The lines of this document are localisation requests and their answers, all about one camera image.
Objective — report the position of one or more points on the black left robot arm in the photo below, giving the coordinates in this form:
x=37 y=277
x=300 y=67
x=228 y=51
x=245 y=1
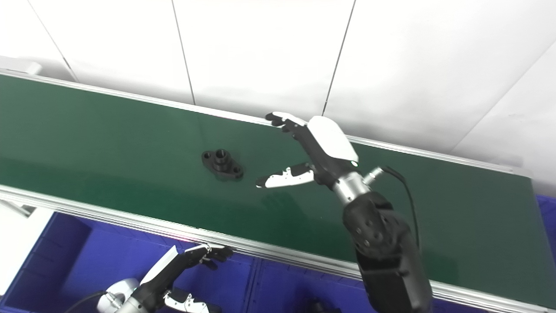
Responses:
x=134 y=308

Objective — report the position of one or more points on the green conveyor belt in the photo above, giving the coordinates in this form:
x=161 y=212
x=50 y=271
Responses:
x=87 y=211
x=130 y=152

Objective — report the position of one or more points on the blue plastic bin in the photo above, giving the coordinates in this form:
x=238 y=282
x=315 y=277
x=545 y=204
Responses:
x=282 y=291
x=65 y=261
x=548 y=226

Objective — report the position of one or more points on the white side panel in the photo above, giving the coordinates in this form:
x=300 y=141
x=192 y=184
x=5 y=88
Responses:
x=17 y=243

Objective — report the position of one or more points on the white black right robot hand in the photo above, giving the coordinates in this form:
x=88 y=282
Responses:
x=330 y=143

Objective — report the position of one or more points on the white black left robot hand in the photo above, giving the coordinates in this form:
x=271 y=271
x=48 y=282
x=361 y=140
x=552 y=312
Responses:
x=158 y=278

